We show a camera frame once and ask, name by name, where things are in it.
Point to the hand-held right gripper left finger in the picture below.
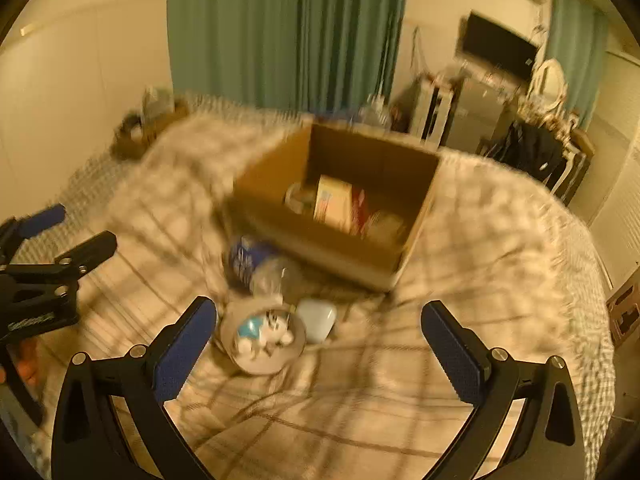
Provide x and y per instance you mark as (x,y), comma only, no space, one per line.
(184,355)

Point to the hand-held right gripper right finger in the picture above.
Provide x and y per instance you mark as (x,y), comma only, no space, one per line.
(456,355)

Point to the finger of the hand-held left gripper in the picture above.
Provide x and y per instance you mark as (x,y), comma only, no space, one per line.
(87,252)
(44,219)

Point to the round clear plastic container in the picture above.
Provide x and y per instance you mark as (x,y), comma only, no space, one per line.
(261,341)

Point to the cardboard box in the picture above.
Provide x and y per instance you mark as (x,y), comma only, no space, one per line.
(310,247)

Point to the person's left hand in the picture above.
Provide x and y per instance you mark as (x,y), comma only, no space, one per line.
(26,366)

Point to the plaid blanket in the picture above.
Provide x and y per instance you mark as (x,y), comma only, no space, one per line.
(375,385)

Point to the plastic bottle with blue label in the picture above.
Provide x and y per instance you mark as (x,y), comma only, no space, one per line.
(246,259)

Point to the light blue small case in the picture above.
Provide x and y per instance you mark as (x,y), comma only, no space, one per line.
(316,321)

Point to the clear plastic bag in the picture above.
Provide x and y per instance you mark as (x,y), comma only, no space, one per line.
(385,227)

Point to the red packet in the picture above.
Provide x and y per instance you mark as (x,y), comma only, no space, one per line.
(359,210)

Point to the yellow paper box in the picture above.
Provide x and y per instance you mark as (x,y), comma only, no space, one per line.
(332,202)

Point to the dark clothing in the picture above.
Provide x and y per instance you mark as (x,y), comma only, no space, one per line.
(530,150)

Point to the white shelf rack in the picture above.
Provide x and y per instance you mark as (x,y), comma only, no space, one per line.
(435,110)

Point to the clear bottle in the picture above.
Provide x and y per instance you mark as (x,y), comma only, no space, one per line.
(374,110)

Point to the white oval mirror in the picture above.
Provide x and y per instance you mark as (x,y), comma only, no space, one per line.
(549,82)

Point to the green curtain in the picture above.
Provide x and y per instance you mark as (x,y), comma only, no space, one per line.
(280,30)

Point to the black television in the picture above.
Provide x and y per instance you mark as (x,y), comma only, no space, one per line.
(495,45)

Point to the teal curtain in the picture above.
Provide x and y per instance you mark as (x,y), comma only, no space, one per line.
(575,35)

